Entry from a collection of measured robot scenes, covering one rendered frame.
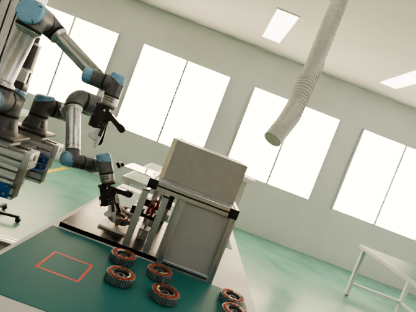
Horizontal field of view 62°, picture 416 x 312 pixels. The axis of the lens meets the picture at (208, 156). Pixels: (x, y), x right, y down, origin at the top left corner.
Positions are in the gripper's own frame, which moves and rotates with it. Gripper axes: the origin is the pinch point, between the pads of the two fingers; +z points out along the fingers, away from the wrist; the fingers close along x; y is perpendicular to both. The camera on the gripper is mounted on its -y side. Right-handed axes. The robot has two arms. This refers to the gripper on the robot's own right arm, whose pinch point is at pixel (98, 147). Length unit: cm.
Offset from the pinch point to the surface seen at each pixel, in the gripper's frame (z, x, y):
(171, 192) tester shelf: 6.6, 12.2, -38.6
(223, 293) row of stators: 37, 31, -73
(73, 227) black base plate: 38.5, 4.6, -2.9
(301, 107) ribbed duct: -76, -114, -132
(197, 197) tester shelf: 5, 14, -51
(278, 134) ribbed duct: -46, -102, -117
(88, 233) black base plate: 38.6, 5.7, -9.9
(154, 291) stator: 37, 47, -42
